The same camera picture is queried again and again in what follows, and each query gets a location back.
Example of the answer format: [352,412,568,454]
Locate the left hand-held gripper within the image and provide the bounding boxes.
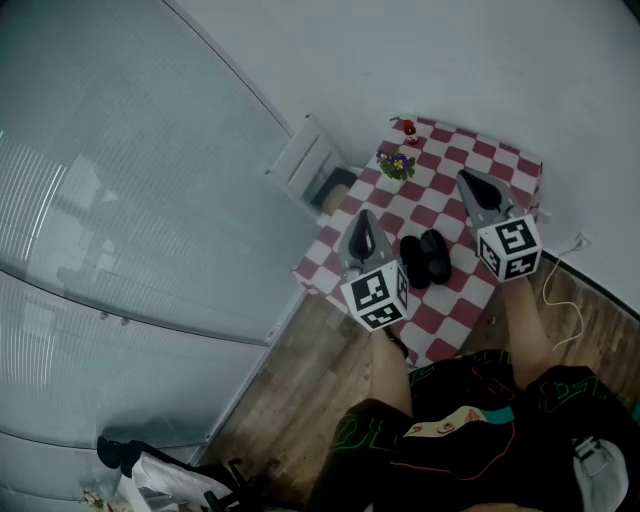
[338,209,412,334]

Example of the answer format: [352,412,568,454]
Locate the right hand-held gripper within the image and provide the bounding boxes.
[456,167,545,285]

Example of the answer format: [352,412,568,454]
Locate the black glasses case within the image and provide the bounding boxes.
[398,228,453,291]

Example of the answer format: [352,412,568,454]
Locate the black-framed eyeglasses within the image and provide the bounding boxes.
[418,230,450,274]

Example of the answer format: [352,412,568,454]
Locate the person's right forearm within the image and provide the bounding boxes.
[498,276,550,395]

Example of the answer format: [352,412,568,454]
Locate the person's left forearm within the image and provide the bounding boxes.
[368,328,415,420]

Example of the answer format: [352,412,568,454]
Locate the black and beige box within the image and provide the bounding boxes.
[308,166,359,212]

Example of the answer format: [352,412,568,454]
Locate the purple flower pot plant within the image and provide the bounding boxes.
[374,148,418,183]

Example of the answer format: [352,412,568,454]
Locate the red white checkered tablecloth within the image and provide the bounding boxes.
[291,116,545,370]

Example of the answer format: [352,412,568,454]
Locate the white chair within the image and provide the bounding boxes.
[263,113,352,212]

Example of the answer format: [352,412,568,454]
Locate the person's black printed clothing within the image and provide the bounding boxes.
[304,348,640,512]

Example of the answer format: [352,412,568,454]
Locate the window blind pane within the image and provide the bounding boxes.
[0,0,321,347]
[0,272,271,454]

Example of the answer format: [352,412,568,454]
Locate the black office chair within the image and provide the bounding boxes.
[96,433,264,512]

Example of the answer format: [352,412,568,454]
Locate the white crumpled cloth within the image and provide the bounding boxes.
[118,448,237,512]

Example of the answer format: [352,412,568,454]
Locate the white power cable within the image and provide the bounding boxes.
[541,239,587,352]

